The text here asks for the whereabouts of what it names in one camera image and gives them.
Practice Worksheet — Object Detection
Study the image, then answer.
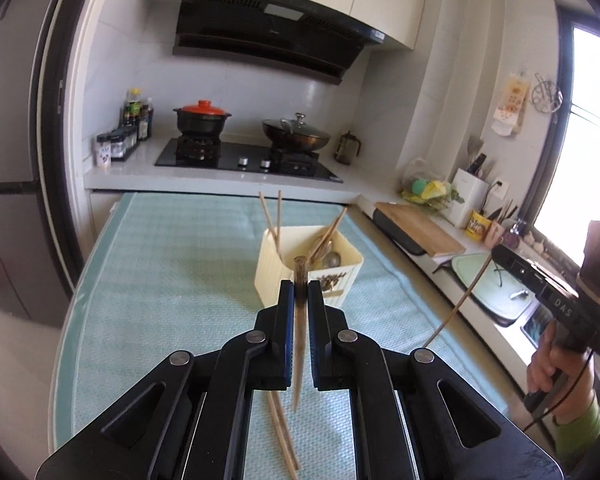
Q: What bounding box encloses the row of spice jars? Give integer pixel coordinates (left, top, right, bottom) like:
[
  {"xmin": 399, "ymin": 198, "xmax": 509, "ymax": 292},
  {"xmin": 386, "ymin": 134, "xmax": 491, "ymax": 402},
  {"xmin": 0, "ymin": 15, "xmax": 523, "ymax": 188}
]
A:
[{"xmin": 96, "ymin": 126, "xmax": 138, "ymax": 168}]

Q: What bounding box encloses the light blue quilted mat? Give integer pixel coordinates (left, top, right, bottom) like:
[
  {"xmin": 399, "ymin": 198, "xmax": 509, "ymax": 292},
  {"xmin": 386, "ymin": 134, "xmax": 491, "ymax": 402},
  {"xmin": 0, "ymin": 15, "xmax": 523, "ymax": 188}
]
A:
[{"xmin": 47, "ymin": 192, "xmax": 511, "ymax": 480}]

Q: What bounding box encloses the hanging wire trivet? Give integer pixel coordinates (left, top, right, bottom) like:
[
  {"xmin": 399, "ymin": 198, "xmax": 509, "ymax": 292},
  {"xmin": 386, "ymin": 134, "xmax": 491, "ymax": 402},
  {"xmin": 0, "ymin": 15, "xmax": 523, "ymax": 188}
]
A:
[{"xmin": 530, "ymin": 72, "xmax": 563, "ymax": 111}]

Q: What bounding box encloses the yellow printed container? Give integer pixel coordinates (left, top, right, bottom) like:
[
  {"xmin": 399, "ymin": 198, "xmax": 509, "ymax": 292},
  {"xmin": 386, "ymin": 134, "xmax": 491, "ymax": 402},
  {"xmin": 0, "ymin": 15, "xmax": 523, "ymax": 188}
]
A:
[{"xmin": 469, "ymin": 210, "xmax": 496, "ymax": 237}]

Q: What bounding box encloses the plastic bag of sponges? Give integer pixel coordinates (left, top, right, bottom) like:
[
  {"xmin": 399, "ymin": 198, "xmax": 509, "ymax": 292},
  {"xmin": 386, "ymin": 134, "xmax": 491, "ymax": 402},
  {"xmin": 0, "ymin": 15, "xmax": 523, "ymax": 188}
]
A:
[{"xmin": 402, "ymin": 157, "xmax": 463, "ymax": 208}]

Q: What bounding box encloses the kitchen sink with lid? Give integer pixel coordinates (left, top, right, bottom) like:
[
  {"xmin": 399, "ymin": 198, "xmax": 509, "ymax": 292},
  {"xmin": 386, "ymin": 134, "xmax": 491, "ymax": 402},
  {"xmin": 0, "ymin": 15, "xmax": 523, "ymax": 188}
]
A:
[{"xmin": 450, "ymin": 252, "xmax": 538, "ymax": 328}]

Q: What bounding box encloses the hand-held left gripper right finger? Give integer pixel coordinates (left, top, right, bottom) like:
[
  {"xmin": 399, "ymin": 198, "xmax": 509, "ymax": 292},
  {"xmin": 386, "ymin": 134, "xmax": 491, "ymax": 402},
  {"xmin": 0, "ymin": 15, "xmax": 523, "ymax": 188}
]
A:
[{"xmin": 306, "ymin": 280, "xmax": 563, "ymax": 480}]

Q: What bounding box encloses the black gas stove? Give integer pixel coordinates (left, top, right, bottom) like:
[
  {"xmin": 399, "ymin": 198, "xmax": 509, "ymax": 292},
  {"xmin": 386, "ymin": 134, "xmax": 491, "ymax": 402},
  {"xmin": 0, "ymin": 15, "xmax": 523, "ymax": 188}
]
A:
[{"xmin": 155, "ymin": 136, "xmax": 344, "ymax": 183}]

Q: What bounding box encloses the black handled knife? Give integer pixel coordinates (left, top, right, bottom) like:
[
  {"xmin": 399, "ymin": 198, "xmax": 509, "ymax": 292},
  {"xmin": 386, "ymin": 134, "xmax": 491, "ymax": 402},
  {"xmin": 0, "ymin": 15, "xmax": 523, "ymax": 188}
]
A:
[{"xmin": 467, "ymin": 152, "xmax": 488, "ymax": 181}]

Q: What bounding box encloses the person's right hand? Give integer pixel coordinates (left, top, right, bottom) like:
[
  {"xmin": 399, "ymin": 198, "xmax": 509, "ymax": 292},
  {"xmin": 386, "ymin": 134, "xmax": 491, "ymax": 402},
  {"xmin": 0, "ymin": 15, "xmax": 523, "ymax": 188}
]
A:
[{"xmin": 526, "ymin": 332, "xmax": 597, "ymax": 411}]

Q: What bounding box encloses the white knife block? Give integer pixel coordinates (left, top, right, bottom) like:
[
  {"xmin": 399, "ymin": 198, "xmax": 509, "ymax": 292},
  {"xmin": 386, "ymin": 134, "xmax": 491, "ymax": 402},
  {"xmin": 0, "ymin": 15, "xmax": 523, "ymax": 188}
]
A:
[{"xmin": 452, "ymin": 167, "xmax": 491, "ymax": 228}]

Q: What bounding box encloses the wooden chopstick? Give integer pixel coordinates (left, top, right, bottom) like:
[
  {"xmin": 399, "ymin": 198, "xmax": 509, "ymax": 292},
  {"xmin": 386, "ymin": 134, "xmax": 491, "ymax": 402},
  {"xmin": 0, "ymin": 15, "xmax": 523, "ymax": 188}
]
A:
[
  {"xmin": 275, "ymin": 189, "xmax": 284, "ymax": 261},
  {"xmin": 307, "ymin": 220, "xmax": 338, "ymax": 263},
  {"xmin": 267, "ymin": 390, "xmax": 293, "ymax": 468},
  {"xmin": 258, "ymin": 190, "xmax": 280, "ymax": 261},
  {"xmin": 275, "ymin": 395, "xmax": 299, "ymax": 472},
  {"xmin": 320, "ymin": 206, "xmax": 349, "ymax": 251},
  {"xmin": 291, "ymin": 256, "xmax": 309, "ymax": 411},
  {"xmin": 421, "ymin": 254, "xmax": 496, "ymax": 348}
]

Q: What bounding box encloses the glass french press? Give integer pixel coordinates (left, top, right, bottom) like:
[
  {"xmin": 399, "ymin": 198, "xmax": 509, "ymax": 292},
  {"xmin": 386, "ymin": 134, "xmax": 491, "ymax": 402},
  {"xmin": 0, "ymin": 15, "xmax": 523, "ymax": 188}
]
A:
[{"xmin": 336, "ymin": 131, "xmax": 362, "ymax": 166}]

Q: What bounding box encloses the thin black cable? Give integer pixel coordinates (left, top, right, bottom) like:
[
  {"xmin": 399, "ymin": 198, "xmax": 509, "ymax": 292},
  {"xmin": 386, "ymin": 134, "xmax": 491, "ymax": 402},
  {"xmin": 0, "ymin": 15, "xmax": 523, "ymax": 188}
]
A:
[{"xmin": 522, "ymin": 350, "xmax": 596, "ymax": 433}]

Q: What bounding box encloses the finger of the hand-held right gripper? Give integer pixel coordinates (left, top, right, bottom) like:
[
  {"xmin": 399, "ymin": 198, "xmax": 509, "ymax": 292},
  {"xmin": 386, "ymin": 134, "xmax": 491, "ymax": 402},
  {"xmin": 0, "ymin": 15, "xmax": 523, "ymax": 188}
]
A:
[{"xmin": 490, "ymin": 244, "xmax": 542, "ymax": 293}]

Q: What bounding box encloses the frying pan with glass lid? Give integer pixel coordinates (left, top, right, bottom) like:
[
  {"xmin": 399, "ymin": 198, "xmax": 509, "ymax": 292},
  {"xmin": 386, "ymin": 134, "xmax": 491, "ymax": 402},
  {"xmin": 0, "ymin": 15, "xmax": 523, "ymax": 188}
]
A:
[{"xmin": 261, "ymin": 112, "xmax": 332, "ymax": 153}]

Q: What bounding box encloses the black range hood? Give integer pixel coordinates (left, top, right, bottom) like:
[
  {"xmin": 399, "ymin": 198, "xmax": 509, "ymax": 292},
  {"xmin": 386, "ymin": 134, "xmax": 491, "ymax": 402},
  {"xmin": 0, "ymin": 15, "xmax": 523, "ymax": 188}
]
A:
[{"xmin": 172, "ymin": 0, "xmax": 386, "ymax": 86}]

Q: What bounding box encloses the sauce bottle with yellow cap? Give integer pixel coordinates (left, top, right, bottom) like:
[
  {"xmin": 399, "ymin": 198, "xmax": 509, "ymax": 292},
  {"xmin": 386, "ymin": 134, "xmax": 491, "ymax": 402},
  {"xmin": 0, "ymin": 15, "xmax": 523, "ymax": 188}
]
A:
[{"xmin": 124, "ymin": 89, "xmax": 142, "ymax": 127}]

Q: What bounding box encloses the person's right forearm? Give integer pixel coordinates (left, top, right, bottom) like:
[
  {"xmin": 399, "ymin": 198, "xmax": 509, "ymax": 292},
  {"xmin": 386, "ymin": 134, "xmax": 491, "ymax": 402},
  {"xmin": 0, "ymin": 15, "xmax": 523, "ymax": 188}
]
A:
[{"xmin": 552, "ymin": 375, "xmax": 600, "ymax": 461}]

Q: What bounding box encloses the black pot with orange lid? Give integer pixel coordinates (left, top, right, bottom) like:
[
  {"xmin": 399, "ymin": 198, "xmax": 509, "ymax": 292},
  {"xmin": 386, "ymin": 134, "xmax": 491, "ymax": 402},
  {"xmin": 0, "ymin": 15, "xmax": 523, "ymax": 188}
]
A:
[{"xmin": 174, "ymin": 101, "xmax": 232, "ymax": 137}]

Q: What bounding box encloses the dark framed window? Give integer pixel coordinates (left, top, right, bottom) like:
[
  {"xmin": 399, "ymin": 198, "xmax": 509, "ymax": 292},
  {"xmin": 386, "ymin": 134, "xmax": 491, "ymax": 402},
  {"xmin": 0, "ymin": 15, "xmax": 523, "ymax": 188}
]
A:
[{"xmin": 530, "ymin": 5, "xmax": 600, "ymax": 261}]

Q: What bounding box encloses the hanging wall calendar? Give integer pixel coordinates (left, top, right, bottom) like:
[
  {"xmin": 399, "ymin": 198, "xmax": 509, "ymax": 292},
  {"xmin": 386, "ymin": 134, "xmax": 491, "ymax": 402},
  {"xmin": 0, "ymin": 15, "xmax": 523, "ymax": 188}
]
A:
[{"xmin": 492, "ymin": 72, "xmax": 531, "ymax": 136}]

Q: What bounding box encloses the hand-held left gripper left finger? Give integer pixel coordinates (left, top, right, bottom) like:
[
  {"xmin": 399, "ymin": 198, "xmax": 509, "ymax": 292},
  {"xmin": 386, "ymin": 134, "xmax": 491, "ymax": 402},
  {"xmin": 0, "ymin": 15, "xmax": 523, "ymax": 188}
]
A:
[{"xmin": 35, "ymin": 280, "xmax": 297, "ymax": 480}]

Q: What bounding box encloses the grey refrigerator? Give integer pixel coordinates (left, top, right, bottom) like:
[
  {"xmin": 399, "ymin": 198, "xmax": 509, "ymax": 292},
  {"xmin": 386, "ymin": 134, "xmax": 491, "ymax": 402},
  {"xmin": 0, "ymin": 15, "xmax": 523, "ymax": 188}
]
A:
[{"xmin": 0, "ymin": 0, "xmax": 81, "ymax": 326}]

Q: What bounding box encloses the dark sauce bottle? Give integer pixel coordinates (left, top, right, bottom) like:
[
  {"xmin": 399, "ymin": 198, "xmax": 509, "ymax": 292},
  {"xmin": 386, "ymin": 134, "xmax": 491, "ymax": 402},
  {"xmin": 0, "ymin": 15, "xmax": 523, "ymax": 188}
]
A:
[{"xmin": 139, "ymin": 97, "xmax": 155, "ymax": 142}]

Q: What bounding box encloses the white ribbed utensil holder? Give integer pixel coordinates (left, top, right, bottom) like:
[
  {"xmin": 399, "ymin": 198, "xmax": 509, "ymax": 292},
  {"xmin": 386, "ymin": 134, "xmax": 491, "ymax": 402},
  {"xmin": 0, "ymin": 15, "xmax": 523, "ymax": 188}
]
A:
[{"xmin": 254, "ymin": 225, "xmax": 365, "ymax": 311}]

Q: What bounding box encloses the wooden cutting board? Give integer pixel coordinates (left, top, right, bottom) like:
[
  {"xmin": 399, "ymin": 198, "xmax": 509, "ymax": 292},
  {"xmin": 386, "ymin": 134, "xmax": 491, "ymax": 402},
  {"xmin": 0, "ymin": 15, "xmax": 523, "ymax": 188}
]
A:
[{"xmin": 375, "ymin": 202, "xmax": 466, "ymax": 258}]

